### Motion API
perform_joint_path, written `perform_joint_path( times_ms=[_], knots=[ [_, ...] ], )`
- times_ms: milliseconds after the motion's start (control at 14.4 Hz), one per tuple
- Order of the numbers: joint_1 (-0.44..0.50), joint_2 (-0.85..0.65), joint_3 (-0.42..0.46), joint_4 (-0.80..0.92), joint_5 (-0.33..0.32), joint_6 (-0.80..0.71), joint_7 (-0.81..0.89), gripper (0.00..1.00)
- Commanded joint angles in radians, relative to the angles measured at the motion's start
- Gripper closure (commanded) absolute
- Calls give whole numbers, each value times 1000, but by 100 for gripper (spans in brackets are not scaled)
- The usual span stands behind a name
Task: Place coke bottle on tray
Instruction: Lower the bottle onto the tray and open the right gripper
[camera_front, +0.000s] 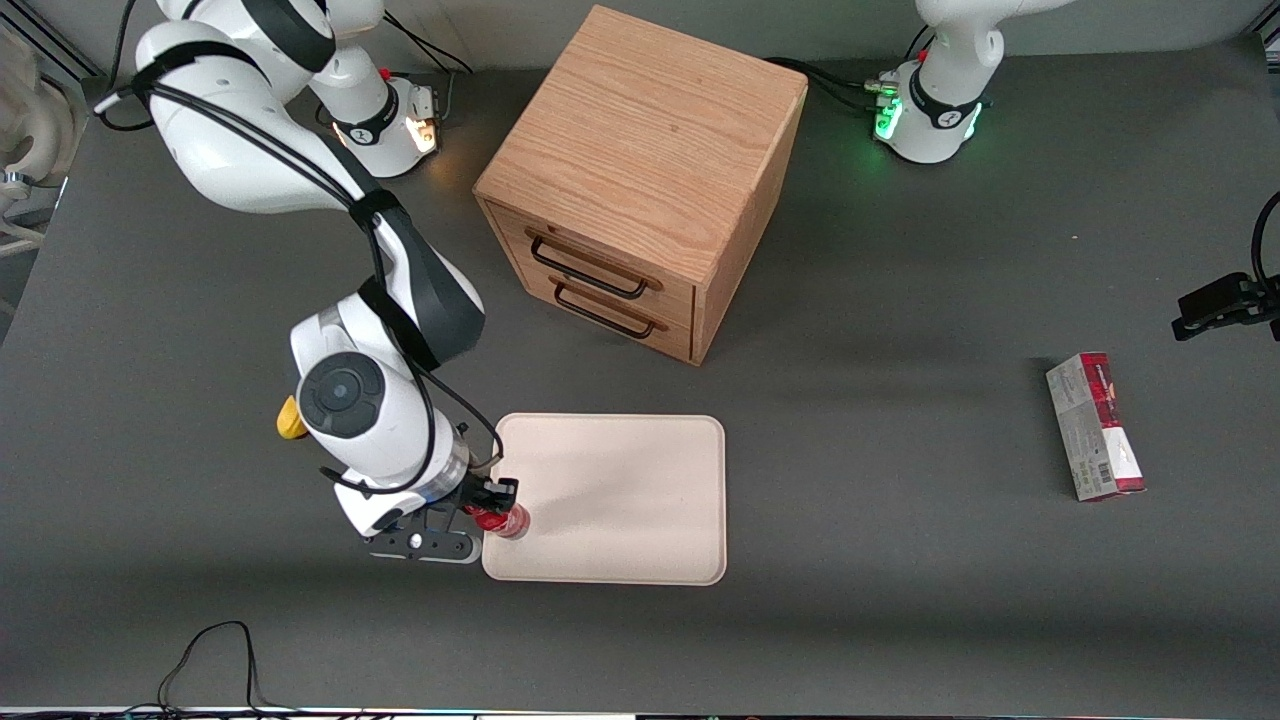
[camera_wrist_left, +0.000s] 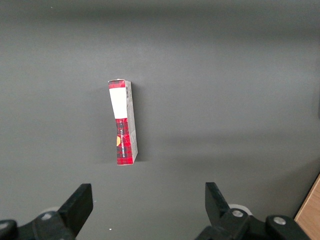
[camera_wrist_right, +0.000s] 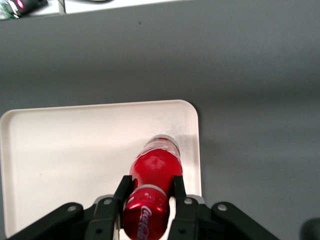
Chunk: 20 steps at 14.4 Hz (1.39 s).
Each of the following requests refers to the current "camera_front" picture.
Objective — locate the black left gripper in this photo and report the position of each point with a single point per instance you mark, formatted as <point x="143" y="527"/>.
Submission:
<point x="1213" y="305"/>

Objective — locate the beige background object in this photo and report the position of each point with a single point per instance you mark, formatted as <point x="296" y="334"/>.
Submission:
<point x="35" y="120"/>

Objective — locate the wooden drawer cabinet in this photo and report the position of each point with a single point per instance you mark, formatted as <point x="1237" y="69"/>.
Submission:
<point x="650" y="150"/>

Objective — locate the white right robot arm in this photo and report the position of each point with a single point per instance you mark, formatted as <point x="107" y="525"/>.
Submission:
<point x="390" y="300"/>

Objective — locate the red coke bottle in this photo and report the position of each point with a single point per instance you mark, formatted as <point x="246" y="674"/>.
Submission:
<point x="510" y="523"/>

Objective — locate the red and grey carton box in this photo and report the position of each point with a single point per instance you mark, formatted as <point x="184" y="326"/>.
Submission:
<point x="1095" y="425"/>

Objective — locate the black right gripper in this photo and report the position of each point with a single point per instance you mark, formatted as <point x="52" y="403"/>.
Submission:
<point x="481" y="495"/>

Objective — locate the wooden drawer front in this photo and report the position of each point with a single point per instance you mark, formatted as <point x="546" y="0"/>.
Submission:
<point x="620" y="320"/>
<point x="600" y="268"/>

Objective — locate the yellow lemon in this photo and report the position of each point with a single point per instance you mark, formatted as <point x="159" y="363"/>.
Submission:
<point x="288" y="420"/>

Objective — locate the cream rectangular tray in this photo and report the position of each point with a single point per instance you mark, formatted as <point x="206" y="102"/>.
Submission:
<point x="620" y="500"/>

